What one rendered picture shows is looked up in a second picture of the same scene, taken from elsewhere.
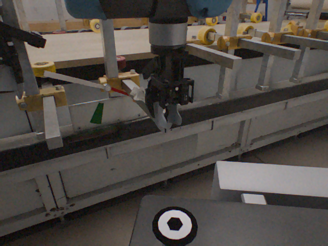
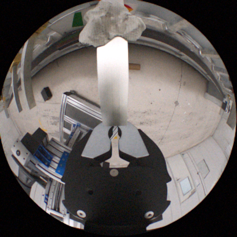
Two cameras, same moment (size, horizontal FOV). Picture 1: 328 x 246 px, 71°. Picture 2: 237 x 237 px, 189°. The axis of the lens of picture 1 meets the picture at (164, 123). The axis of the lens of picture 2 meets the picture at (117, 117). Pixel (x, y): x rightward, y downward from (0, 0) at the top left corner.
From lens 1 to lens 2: 0.59 m
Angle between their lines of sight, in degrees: 88
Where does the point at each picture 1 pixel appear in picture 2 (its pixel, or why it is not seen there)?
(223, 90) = (204, 54)
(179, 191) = (143, 50)
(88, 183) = not seen: hidden behind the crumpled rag
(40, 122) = (39, 42)
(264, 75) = (219, 70)
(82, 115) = (63, 26)
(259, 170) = not seen: hidden behind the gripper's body
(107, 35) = not seen: outside the picture
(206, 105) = (188, 48)
